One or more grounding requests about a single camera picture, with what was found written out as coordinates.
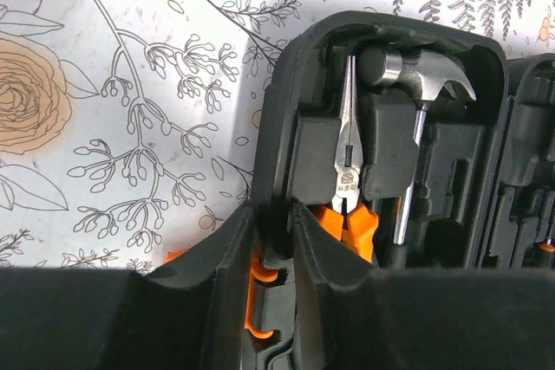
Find small steel hammer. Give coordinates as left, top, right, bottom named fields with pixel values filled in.
left=359, top=46, right=476, bottom=269

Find black plastic tool case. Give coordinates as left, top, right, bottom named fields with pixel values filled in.
left=236, top=11, right=554, bottom=369

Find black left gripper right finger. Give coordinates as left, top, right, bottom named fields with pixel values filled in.
left=291, top=203, right=554, bottom=369

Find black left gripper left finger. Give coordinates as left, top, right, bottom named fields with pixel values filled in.
left=1, top=203, right=255, bottom=369

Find small black orange case screwdriver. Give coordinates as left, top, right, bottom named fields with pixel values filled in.
left=537, top=239, right=555, bottom=269

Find orange black long-nose pliers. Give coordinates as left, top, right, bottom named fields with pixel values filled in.
left=311, top=55, right=379, bottom=263

